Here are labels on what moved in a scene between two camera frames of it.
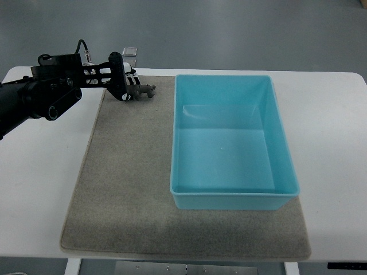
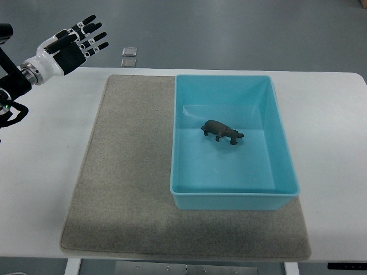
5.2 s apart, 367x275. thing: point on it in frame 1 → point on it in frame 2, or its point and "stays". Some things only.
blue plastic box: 230,150 stays
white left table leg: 73,266 stays
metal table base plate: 179,268 stays
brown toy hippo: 135,90 → 218,129
